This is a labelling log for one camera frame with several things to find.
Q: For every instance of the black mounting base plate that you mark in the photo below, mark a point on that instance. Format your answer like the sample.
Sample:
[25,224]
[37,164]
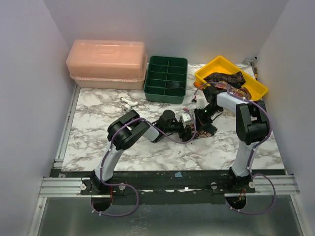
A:
[166,187]

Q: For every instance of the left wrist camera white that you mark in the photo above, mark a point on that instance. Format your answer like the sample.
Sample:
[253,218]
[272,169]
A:
[186,119]

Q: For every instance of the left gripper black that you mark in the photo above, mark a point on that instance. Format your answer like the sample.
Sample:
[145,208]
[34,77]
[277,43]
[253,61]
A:
[185,136]

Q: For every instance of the aluminium rail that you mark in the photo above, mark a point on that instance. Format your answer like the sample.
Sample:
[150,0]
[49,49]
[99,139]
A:
[53,187]

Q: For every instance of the colourful patterned tie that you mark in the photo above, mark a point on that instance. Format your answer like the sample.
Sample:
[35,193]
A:
[240,92]

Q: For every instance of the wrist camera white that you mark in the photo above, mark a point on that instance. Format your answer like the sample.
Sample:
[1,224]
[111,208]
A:
[186,119]
[199,103]

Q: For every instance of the green divided organizer tray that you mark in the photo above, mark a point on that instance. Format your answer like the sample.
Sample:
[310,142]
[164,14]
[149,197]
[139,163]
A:
[166,80]

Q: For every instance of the white ribbed handheld device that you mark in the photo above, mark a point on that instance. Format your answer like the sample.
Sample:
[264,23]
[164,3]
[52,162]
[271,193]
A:
[128,104]

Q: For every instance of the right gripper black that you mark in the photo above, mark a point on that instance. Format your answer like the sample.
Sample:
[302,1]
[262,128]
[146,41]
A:
[203,122]

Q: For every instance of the dark paisley tie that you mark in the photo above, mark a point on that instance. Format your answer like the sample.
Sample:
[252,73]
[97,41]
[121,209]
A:
[236,79]

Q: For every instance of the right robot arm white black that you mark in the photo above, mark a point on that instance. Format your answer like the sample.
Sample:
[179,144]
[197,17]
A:
[252,128]

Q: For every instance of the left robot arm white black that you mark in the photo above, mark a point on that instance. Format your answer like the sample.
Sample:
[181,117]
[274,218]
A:
[128,129]

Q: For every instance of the dark floral rose tie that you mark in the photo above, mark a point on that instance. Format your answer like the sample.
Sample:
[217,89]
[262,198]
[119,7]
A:
[203,132]

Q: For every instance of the metal clamp in corner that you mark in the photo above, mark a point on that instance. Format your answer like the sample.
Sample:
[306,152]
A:
[250,61]

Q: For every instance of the pink translucent storage box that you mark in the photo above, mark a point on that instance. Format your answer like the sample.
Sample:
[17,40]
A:
[108,64]

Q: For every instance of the yellow plastic tray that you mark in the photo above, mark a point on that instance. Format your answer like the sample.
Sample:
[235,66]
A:
[222,65]

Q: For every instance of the orange handled tool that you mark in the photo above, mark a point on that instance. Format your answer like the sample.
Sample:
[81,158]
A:
[198,85]

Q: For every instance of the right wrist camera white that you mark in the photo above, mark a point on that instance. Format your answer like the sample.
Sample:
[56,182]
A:
[199,103]

